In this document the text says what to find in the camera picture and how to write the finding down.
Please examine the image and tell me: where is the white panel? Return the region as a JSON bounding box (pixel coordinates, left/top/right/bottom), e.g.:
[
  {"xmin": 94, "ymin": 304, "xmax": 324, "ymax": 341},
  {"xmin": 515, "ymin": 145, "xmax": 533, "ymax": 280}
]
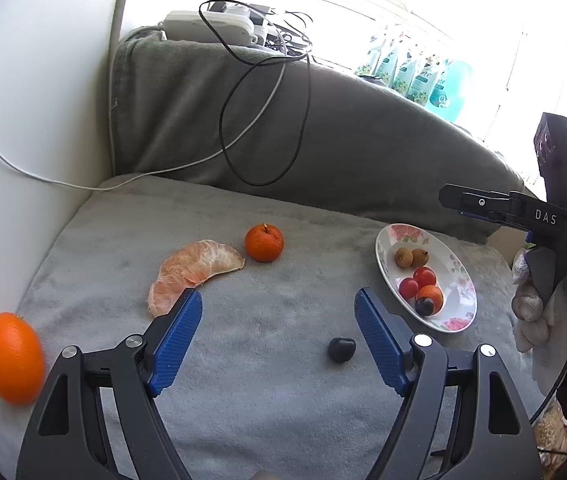
[{"xmin": 0, "ymin": 0, "xmax": 136, "ymax": 411}]

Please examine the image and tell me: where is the white power strip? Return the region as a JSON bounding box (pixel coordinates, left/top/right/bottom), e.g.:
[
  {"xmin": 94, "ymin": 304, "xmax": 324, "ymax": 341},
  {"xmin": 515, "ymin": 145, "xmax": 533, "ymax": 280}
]
[{"xmin": 162, "ymin": 9, "xmax": 260, "ymax": 47}]

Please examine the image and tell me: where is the light grey fleece mat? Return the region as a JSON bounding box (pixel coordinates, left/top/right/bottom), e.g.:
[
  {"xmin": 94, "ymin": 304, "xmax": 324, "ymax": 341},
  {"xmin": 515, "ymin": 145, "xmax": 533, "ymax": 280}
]
[{"xmin": 0, "ymin": 174, "xmax": 539, "ymax": 480}]

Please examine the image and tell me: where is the white window frame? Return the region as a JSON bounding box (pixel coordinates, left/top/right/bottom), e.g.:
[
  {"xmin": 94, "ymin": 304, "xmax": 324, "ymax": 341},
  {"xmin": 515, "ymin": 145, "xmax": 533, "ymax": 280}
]
[{"xmin": 213, "ymin": 0, "xmax": 567, "ymax": 171}]

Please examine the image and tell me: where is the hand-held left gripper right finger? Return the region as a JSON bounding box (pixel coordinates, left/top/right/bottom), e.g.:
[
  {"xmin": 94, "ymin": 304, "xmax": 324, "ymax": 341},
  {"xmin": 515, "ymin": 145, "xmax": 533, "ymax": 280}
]
[{"xmin": 353, "ymin": 287, "xmax": 537, "ymax": 480}]

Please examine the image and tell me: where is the small mandarin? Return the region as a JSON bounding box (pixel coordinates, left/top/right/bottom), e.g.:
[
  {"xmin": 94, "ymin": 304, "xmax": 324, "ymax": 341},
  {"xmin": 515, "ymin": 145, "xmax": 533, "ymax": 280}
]
[{"xmin": 417, "ymin": 285, "xmax": 444, "ymax": 311}]

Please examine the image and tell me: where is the white floral plate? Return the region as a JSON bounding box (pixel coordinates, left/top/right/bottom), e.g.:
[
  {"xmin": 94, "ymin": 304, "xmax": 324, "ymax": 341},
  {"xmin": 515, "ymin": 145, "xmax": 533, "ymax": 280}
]
[{"xmin": 375, "ymin": 223, "xmax": 478, "ymax": 334}]

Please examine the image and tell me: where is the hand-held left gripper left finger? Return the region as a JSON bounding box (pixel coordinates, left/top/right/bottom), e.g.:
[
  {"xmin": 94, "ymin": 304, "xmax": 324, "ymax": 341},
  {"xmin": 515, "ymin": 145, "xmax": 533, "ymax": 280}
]
[{"xmin": 16, "ymin": 287, "xmax": 204, "ymax": 480}]

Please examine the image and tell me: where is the white cable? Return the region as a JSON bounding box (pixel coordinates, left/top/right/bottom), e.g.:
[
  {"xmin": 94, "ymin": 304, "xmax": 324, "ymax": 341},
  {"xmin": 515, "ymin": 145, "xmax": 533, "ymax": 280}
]
[{"xmin": 0, "ymin": 25, "xmax": 287, "ymax": 192}]

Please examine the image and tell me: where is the mandarin with green stem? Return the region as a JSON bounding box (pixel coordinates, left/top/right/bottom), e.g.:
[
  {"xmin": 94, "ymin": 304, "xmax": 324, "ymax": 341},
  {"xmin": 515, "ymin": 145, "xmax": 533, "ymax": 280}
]
[{"xmin": 244, "ymin": 223, "xmax": 285, "ymax": 263}]

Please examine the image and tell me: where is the peeled pomelo segment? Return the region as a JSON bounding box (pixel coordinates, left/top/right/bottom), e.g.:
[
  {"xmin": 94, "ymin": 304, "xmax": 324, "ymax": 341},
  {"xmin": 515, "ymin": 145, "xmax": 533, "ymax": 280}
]
[{"xmin": 147, "ymin": 240, "xmax": 246, "ymax": 319}]

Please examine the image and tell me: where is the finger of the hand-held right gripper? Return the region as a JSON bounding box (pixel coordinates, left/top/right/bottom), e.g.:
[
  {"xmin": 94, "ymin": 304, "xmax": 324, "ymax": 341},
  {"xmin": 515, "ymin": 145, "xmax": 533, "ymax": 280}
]
[{"xmin": 438, "ymin": 183, "xmax": 513, "ymax": 224}]

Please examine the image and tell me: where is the white power adapter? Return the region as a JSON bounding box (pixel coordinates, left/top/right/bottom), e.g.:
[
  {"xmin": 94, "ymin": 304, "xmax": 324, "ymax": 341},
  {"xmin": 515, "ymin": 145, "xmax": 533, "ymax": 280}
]
[{"xmin": 202, "ymin": 1, "xmax": 275, "ymax": 27}]

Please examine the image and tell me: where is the large orange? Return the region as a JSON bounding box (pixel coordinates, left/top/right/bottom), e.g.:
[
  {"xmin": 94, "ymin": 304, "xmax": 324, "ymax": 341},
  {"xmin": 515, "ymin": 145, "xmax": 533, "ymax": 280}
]
[{"xmin": 0, "ymin": 311, "xmax": 45, "ymax": 406}]

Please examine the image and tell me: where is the person's right hand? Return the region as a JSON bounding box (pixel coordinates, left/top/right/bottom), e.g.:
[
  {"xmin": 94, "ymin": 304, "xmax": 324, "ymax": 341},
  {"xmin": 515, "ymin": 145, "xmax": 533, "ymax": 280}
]
[{"xmin": 511, "ymin": 249, "xmax": 567, "ymax": 397}]

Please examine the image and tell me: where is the yellow patterned cloth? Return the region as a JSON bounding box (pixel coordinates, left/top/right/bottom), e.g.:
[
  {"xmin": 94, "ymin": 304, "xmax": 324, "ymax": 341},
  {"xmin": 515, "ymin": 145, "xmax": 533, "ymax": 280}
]
[{"xmin": 533, "ymin": 400, "xmax": 567, "ymax": 468}]

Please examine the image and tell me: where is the blue detergent bottle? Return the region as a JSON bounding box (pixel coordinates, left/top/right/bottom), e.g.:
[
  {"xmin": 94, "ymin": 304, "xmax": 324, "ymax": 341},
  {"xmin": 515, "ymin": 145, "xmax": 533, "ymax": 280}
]
[{"xmin": 427, "ymin": 59, "xmax": 475, "ymax": 122}]

